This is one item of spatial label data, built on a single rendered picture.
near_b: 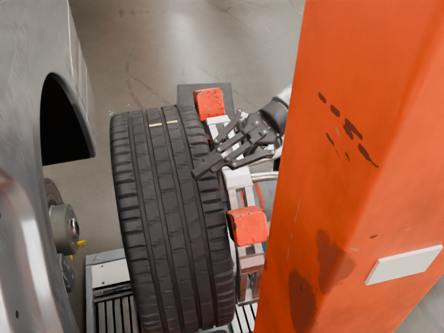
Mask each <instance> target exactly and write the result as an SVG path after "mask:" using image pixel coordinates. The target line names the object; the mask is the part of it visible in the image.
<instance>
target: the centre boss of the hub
mask: <svg viewBox="0 0 444 333"><path fill-rule="evenodd" d="M70 229H71V234H72V237H73V238H74V239H77V238H79V233H80V232H79V224H78V221H77V219H76V218H75V217H71V218H70Z"/></svg>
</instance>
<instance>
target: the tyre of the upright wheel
mask: <svg viewBox="0 0 444 333"><path fill-rule="evenodd" d="M210 152H211V151H210V148H209V143H208V141H207V137H206V134H205V131H204V127H203V125H202V122H201V120H200V117H199V116H198V113H197V112H196V109H195V108H194V107H193V106H192V105H191V104H188V103H183V104H175V105H174V107H172V105H170V106H162V107H161V109H160V110H159V109H158V108H157V107H156V108H148V109H146V112H143V111H142V110H135V111H132V112H131V114H129V112H122V113H117V114H115V115H113V116H112V118H111V121H110V156H111V164H112V176H113V181H114V191H115V197H116V205H117V210H118V218H119V222H120V230H121V234H122V242H123V246H124V252H125V256H126V262H127V267H128V272H129V278H130V281H131V287H132V291H133V296H134V299H135V304H136V307H137V311H138V314H139V318H140V321H141V325H142V327H143V330H144V332H145V333H184V332H185V333H196V332H198V329H200V328H201V329H202V331H204V330H209V329H212V328H213V325H215V327H220V326H225V325H228V324H230V323H231V322H232V321H233V318H234V316H235V305H236V300H235V279H234V272H233V261H232V256H231V247H230V242H229V235H228V230H227V224H226V218H225V212H224V208H223V202H222V198H221V192H220V189H219V183H218V180H217V175H216V173H213V174H212V173H211V172H210V171H209V172H207V173H206V174H204V175H203V176H201V177H200V178H198V179H197V180H196V181H195V180H194V179H193V178H192V176H191V171H192V170H194V169H195V168H196V167H198V166H200V165H201V164H202V163H203V161H202V160H203V157H204V156H206V155H207V154H208V153H210Z"/></svg>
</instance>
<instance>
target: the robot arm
mask: <svg viewBox="0 0 444 333"><path fill-rule="evenodd" d="M291 88H292V84H291V85H289V86H287V87H286V88H285V89H283V90H282V91H280V92H279V93H277V94H276V95H275V96H273V98H272V99H271V101H270V103H268V104H267V105H265V106H264V107H262V108H261V109H259V110H258V111H256V112H251V113H249V114H247V113H244V112H243V111H242V110H241V109H240V108H238V109H237V111H236V114H235V117H234V118H233V119H232V120H231V121H230V122H229V123H228V124H227V125H226V126H225V127H224V128H223V130H222V131H221V132H220V133H219V134H218V135H217V136H216V138H215V139H214V140H213V144H212V146H213V148H214V150H213V151H212V152H210V153H208V154H207V155H206V156H204V157H203V160H202V161H203V163H202V164H201V165H200V166H198V167H196V168H195V169H194V170H192V171H191V176H192V178H193V179H194V180H195V181H196V180H197V179H198V178H200V177H201V176H203V175H204V174H206V173H207V172H209V171H210V172H211V173H212V174H213V173H216V172H217V171H218V170H220V169H221V168H223V167H229V168H230V169H231V170H236V169H238V168H241V167H244V166H246V165H249V164H251V163H255V162H256V161H259V160H262V159H272V158H273V157H274V155H275V154H276V151H275V150H274V144H275V142H276V140H277V139H279V138H280V137H281V136H283V135H284V134H285V127H286V121H287V114H288V109H289V101H290V96H291ZM243 120H246V122H245V125H244V129H242V130H241V131H240V132H239V133H238V134H236V135H234V136H233V137H232V138H230V139H228V140H227V141H226V142H224V143H222V144H221V145H220V143H221V142H222V141H223V140H224V139H225V138H226V137H227V136H228V135H229V133H230V132H231V131H232V130H233V129H234V128H235V126H236V125H237V124H238V122H242V121H243ZM245 138H248V139H249V140H248V141H247V142H246V143H244V144H243V145H241V146H240V147H238V148H237V149H235V150H234V151H233V152H231V153H229V154H228V155H227V156H224V158H223V157H222V156H221V154H222V153H224V152H225V151H227V150H228V149H230V148H231V147H232V146H234V145H236V144H237V143H238V142H240V141H242V140H243V139H245ZM254 146H268V147H266V148H265V149H264V150H263V151H259V152H257V153H254V154H252V155H249V156H247V157H244V158H241V159H239V160H237V161H234V160H235V159H236V158H238V157H239V156H241V155H242V154H243V153H245V152H246V151H248V150H249V149H251V148H253V147H254Z"/></svg>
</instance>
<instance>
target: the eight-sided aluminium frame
mask: <svg viewBox="0 0 444 333"><path fill-rule="evenodd" d="M229 122H230V119H229V118H228V116H227V115H224V116H216V117H212V118H204V123H202V125H203V128H204V131H205V134H206V137H207V138H208V137H209V138H210V141H211V152H212V151H213V150H214V148H213V146H212V144H213V140H214V139H215V138H216V136H217V135H218V134H219V133H220V132H221V131H222V130H223V128H224V127H225V126H226V125H227V124H228V123H229ZM234 135H235V134H234V131H233V130H232V131H231V132H230V133H229V135H228V136H227V137H226V138H225V139H226V141H227V140H228V139H230V138H232V137H233V136H234ZM238 147H239V144H238V143H237V144H236V145H234V146H232V147H231V148H230V150H231V152H233V151H234V150H235V149H237V148H238ZM220 172H221V177H222V181H223V186H224V189H225V194H226V197H227V204H228V208H229V210H233V209H238V208H239V207H238V203H237V195H236V192H241V191H242V194H243V199H244V206H245V207H249V206H253V205H255V203H254V195H253V191H252V187H253V183H252V179H251V175H250V171H249V168H248V165H246V166H244V167H241V168H238V169H236V170H231V169H230V168H229V167H227V166H224V167H223V168H221V169H220ZM227 230H228V235H229V242H230V247H231V256H232V261H233V272H234V279H235V300H236V305H238V307H241V306H245V305H250V304H253V303H258V299H259V294H260V286H261V281H262V273H263V269H264V260H265V259H264V251H263V249H262V243H261V242H259V243H256V244H252V245H251V246H249V247H246V248H245V246H241V247H238V246H237V245H236V244H235V246H234V244H233V241H232V240H231V238H230V234H229V228H228V227H227ZM248 274H250V280H249V279H248V278H247V277H248Z"/></svg>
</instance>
